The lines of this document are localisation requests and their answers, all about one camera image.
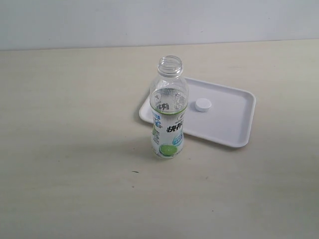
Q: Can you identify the clear plastic lime drink bottle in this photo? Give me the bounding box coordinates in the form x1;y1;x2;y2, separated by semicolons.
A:
149;55;189;158

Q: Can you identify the white bottle cap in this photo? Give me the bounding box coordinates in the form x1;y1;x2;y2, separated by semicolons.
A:
195;98;212;113

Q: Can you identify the white rectangular plastic tray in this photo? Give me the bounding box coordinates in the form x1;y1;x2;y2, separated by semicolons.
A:
139;78;256;148

